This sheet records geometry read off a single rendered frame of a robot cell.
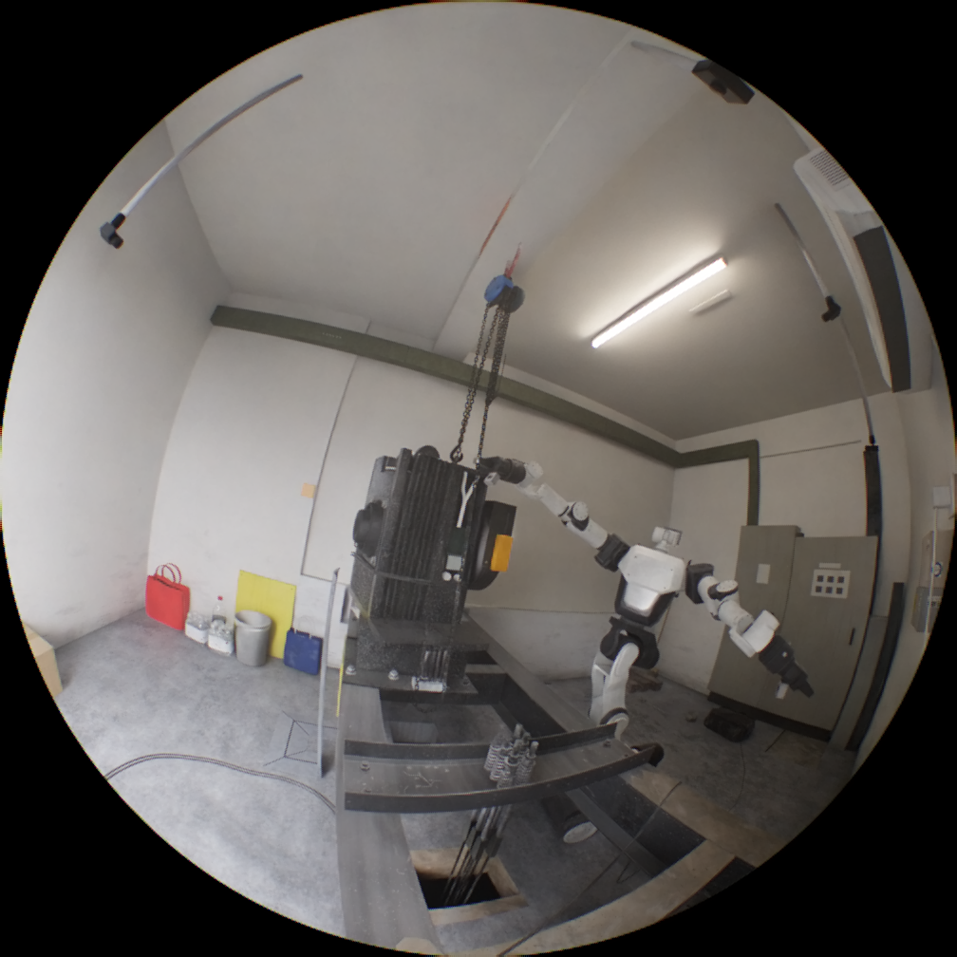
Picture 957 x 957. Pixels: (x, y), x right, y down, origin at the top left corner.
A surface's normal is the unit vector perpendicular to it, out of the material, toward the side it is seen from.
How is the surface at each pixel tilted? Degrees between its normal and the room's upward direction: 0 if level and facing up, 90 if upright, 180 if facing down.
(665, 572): 78
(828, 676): 90
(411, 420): 90
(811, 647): 90
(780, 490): 90
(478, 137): 180
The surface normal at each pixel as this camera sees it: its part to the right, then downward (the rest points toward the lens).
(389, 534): 0.52, -0.04
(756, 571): -0.92, -0.23
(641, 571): -0.55, -0.44
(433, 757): 0.35, -0.22
